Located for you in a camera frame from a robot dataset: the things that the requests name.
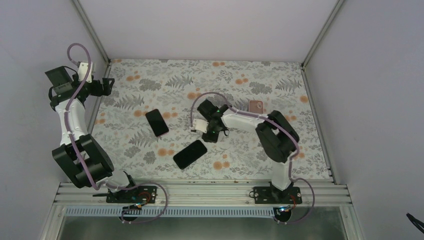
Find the aluminium mounting rail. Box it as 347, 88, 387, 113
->
53, 179, 352, 207

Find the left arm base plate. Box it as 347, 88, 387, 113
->
106, 185, 158, 204

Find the pink phone case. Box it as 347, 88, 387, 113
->
248, 100, 264, 114

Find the slotted cable duct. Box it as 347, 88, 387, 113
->
64, 205, 275, 218

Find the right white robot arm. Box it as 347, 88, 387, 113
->
190, 99, 300, 204

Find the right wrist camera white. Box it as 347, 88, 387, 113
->
190, 118, 209, 133

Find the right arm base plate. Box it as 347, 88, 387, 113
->
248, 185, 303, 205

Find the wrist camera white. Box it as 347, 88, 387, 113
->
77, 62, 94, 84
190, 118, 209, 133

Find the floral table mat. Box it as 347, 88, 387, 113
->
92, 59, 330, 180

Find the black object at edge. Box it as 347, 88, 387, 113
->
406, 213, 424, 234

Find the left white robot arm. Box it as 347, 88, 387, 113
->
45, 62, 140, 203

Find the black phone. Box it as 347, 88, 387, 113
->
173, 140, 208, 170

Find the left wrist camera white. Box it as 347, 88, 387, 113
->
77, 62, 94, 84

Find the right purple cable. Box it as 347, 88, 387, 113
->
190, 92, 316, 225

